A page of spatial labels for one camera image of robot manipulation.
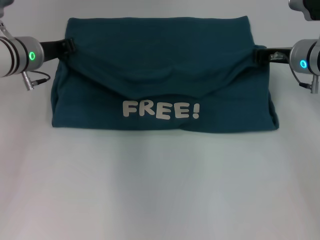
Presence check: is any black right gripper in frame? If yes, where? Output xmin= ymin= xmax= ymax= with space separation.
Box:
xmin=253 ymin=47 xmax=293 ymax=67

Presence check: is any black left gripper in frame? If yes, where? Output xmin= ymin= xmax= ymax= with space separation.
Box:
xmin=39 ymin=37 xmax=76 ymax=62

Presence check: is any blue shirt with FREE print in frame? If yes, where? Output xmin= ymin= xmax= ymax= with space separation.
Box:
xmin=51 ymin=16 xmax=280 ymax=132

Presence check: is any clear gripper cable plug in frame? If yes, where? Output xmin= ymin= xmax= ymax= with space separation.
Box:
xmin=269 ymin=50 xmax=286 ymax=61

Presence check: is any left arm cable with plug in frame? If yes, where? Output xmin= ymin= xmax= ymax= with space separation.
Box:
xmin=21 ymin=70 xmax=52 ymax=92

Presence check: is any arm cable with plug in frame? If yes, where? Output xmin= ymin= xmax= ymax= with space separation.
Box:
xmin=21 ymin=70 xmax=52 ymax=92
xmin=289 ymin=62 xmax=320 ymax=95

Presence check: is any right arm cable with plug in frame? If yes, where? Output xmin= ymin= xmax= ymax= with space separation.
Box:
xmin=289 ymin=62 xmax=320 ymax=95

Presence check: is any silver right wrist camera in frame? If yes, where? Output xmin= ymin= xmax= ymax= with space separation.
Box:
xmin=288 ymin=0 xmax=320 ymax=22

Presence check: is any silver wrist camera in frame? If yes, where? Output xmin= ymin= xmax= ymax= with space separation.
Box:
xmin=0 ymin=0 xmax=16 ymax=41
xmin=288 ymin=0 xmax=320 ymax=22

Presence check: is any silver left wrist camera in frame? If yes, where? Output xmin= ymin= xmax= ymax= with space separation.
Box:
xmin=0 ymin=0 xmax=16 ymax=41

